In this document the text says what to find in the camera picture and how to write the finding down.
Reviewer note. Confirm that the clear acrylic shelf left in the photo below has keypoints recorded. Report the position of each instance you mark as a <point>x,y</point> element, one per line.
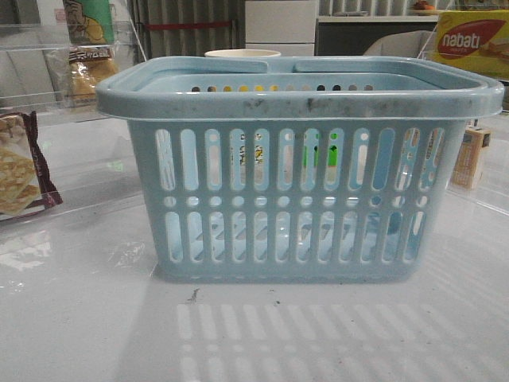
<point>35,75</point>

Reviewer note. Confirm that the bread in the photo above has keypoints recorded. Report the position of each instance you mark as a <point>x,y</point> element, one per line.
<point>89,65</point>

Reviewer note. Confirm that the brown cracker snack package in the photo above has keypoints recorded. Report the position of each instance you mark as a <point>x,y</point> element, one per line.
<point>26,185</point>

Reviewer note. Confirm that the yellow nabati wafer box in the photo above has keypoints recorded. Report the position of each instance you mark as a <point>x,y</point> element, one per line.
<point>476,41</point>

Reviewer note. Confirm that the green cartoon snack package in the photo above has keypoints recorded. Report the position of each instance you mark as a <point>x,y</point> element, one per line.
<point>89,22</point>

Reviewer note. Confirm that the small beige carton box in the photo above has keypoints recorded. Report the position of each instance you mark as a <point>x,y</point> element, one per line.
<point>469,165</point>

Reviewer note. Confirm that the clear acrylic stand right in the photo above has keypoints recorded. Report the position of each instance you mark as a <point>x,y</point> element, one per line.
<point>492,190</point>

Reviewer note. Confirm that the white paper cup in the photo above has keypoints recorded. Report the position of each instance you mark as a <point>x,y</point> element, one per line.
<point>242,53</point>

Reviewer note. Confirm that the light blue plastic basket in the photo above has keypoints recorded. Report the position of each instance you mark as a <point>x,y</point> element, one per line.
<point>294,169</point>

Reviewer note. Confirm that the white drawer cabinet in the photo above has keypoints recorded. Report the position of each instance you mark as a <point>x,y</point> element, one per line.
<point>288,27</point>

